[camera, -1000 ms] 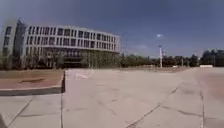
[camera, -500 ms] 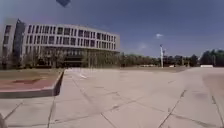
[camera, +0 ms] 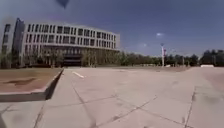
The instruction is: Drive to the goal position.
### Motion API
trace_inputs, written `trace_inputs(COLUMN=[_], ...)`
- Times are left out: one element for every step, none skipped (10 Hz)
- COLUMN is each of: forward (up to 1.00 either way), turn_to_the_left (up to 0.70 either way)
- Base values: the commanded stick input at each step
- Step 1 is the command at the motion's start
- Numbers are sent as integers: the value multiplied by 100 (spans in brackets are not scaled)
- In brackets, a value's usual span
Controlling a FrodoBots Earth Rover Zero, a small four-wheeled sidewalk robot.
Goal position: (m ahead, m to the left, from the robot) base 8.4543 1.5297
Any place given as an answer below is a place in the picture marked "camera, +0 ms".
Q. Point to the pale concrete slab pavement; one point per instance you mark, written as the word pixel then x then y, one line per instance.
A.
pixel 133 90

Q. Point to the raised concrete kerb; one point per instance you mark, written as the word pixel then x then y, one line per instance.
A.
pixel 23 96

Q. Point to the pale pole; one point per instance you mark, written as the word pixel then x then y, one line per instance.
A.
pixel 162 56

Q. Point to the brown bare earth bed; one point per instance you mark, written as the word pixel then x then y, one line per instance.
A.
pixel 26 80

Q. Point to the row of small trees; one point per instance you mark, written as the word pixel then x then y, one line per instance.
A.
pixel 53 58

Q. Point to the white building with many windows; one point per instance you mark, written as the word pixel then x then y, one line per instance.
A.
pixel 66 36

